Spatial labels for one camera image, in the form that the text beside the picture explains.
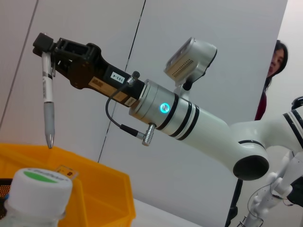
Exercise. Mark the black lift carriage box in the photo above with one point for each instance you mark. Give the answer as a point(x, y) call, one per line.
point(297, 191)

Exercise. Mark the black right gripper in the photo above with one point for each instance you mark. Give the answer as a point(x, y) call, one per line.
point(104, 78)

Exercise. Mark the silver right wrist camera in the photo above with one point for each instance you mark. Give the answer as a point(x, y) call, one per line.
point(191, 63)

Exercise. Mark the white humanoid robot arm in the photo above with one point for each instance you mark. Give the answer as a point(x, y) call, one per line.
point(277, 189)

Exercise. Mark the clear water bottle green label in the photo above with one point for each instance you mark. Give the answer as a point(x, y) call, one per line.
point(35, 201)

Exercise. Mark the yellow plastic storage bin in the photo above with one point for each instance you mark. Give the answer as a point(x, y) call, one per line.
point(101, 189)

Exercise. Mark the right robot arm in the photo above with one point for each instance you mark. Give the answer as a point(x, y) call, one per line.
point(201, 123)

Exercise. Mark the black stand pole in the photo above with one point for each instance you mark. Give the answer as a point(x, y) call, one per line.
point(234, 203)

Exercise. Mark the white humanoid robot black visor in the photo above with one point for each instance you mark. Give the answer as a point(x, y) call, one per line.
point(298, 102)

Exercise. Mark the black mesh pen holder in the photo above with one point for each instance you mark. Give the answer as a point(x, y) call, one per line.
point(4, 186)

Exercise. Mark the person black hair red top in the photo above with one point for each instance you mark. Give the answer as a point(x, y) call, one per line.
point(274, 71)

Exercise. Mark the silver grey pen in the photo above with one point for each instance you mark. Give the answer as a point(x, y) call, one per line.
point(48, 111)

